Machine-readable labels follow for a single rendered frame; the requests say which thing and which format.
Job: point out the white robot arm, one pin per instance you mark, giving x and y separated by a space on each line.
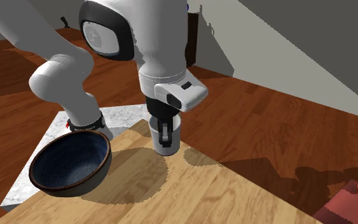
160 46

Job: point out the dark blue bowl brown rim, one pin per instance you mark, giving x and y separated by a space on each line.
68 161

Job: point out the marble patterned robot stand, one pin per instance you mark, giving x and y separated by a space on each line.
123 115

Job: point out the white cup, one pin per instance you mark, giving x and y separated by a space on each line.
176 139

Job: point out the dark brown cabinet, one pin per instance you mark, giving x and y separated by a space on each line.
192 40

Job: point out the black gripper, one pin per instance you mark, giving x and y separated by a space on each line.
158 108

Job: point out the red box-shaped furniture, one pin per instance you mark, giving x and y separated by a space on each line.
349 206

